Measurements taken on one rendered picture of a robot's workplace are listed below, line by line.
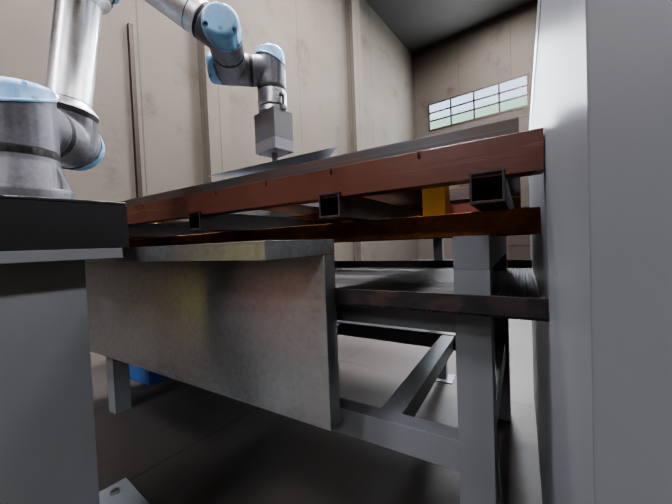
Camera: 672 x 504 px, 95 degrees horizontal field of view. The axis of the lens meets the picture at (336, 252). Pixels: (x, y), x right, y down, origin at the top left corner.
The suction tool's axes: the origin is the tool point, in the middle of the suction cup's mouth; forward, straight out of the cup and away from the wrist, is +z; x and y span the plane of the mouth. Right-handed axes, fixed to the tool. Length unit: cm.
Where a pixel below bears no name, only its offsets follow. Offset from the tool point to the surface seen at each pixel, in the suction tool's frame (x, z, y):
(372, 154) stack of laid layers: -0.7, 2.0, -30.4
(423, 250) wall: -781, 50, 325
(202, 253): 27.1, 20.7, -12.8
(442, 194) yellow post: -14.9, 10.0, -39.0
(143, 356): 21, 53, 44
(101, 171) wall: -25, -57, 290
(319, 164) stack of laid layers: 1.5, 1.9, -17.5
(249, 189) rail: 8.9, 5.8, -0.7
